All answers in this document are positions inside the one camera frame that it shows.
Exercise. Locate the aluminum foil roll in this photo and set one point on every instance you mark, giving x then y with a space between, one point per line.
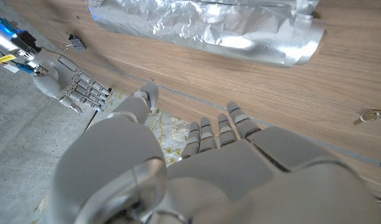
209 28

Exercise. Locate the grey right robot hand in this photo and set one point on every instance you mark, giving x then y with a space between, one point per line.
59 77

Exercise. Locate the floral printed backdrop cloth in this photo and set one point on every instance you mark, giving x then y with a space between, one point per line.
172 133

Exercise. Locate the black backdrop pole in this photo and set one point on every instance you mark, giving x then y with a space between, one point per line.
91 120

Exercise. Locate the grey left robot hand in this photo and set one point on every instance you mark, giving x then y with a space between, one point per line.
209 180

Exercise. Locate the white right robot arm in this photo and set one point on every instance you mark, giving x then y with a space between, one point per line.
7 40

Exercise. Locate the small dark binder clip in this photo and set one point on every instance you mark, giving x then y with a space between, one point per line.
76 42

